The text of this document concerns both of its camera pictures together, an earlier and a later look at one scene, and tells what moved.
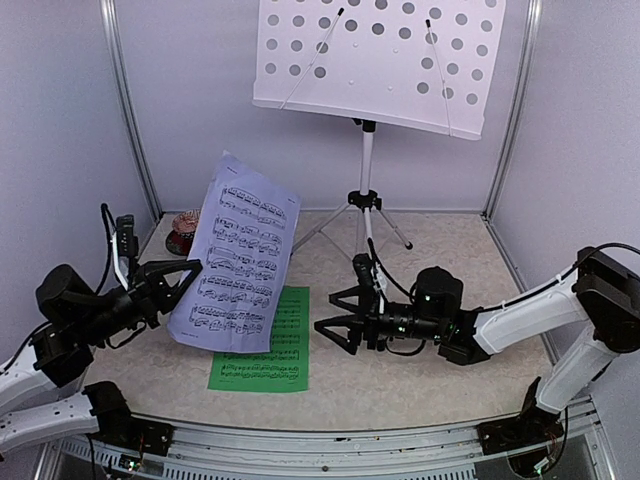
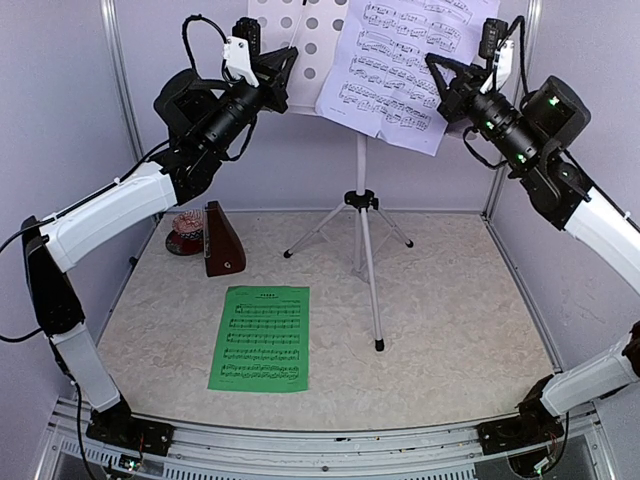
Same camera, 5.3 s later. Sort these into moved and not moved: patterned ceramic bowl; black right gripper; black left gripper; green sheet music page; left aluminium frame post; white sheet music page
Moved: black right gripper; white sheet music page; black left gripper
Not moved: green sheet music page; patterned ceramic bowl; left aluminium frame post
